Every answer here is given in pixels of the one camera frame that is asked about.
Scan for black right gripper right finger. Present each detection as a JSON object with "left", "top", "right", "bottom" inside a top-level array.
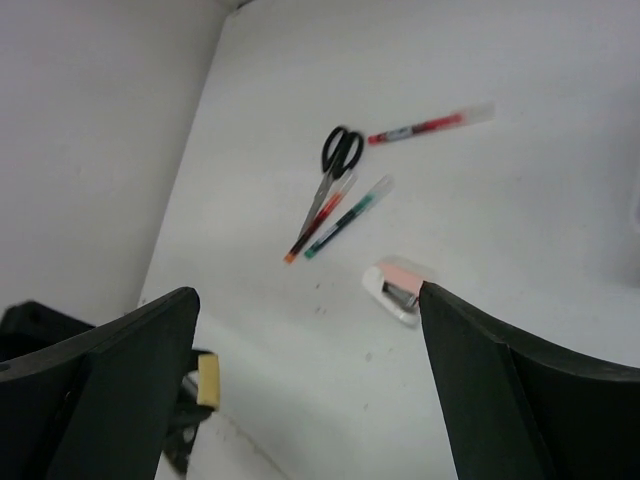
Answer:
[{"left": 419, "top": 282, "right": 639, "bottom": 479}]

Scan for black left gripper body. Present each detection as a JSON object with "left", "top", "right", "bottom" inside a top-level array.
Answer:
[{"left": 1, "top": 301, "right": 94, "bottom": 360}]

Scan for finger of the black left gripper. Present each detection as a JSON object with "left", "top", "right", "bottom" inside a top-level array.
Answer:
[{"left": 163, "top": 349, "right": 217, "bottom": 473}]

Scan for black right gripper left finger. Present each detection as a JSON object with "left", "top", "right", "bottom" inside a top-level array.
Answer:
[{"left": 1, "top": 287, "right": 200, "bottom": 479}]

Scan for yellow eraser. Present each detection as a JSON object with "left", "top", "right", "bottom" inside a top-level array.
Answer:
[{"left": 196, "top": 353, "right": 221, "bottom": 410}]

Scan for orange pen refill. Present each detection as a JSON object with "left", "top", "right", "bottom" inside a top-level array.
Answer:
[{"left": 284, "top": 173, "right": 357, "bottom": 264}]

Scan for green pen refill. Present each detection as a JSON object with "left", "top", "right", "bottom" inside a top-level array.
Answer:
[{"left": 304, "top": 175, "right": 394, "bottom": 259}]

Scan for black handled scissors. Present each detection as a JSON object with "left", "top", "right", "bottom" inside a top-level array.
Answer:
[{"left": 299, "top": 125, "right": 365, "bottom": 236}]

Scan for pink white mini stapler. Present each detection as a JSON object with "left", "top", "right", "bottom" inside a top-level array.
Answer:
[{"left": 361, "top": 255, "right": 437, "bottom": 328}]

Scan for white compartment organizer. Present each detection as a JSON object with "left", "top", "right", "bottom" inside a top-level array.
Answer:
[{"left": 614, "top": 193, "right": 639, "bottom": 288}]

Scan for red pen refill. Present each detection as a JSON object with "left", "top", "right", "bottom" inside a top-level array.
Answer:
[{"left": 367, "top": 103, "right": 495, "bottom": 146}]

